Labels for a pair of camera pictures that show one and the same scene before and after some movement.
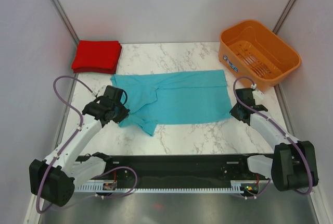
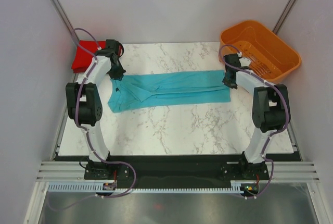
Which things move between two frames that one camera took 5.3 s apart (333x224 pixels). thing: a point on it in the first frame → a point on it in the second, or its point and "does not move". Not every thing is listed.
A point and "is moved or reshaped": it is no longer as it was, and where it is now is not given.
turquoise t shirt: [169, 97] is moved or reshaped
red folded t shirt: [96, 53] does not move
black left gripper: [124, 113] → [119, 75]
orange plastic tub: [253, 51] does not move
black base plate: [197, 168] does not move
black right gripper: [233, 112] → [227, 83]
